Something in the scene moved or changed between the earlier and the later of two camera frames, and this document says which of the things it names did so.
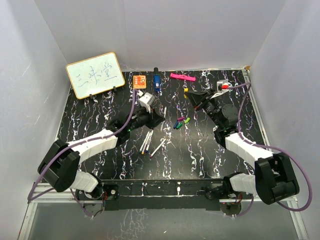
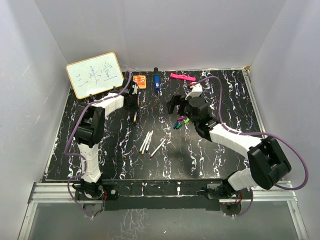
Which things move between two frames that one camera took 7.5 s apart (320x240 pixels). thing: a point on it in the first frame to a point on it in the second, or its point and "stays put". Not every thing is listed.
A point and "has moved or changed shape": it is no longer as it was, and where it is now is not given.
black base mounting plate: x=161 y=195 stays put
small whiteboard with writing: x=95 y=75 stays put
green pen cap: x=179 y=126 stays put
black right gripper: x=205 y=97 to x=176 y=100
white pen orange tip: x=143 y=150 stays put
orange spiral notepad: x=139 y=82 stays put
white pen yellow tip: x=165 y=109 has moved or changed shape
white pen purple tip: x=157 y=148 stays put
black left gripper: x=153 y=119 to x=135 y=108
